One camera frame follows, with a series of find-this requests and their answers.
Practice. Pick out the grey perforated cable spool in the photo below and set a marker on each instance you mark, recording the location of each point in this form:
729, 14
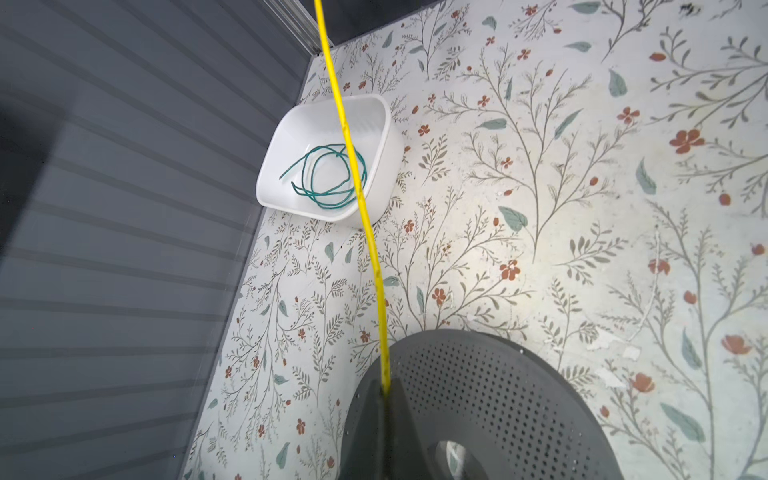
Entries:
487, 408

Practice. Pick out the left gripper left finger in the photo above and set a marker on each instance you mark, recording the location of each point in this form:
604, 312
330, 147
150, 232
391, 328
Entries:
365, 458

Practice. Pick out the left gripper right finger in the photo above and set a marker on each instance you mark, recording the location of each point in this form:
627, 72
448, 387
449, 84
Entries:
406, 458

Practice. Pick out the white plastic tray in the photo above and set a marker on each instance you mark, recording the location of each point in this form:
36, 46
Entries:
306, 170

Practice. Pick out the floral table mat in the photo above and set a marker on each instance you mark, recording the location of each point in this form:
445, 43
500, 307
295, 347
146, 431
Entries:
589, 179

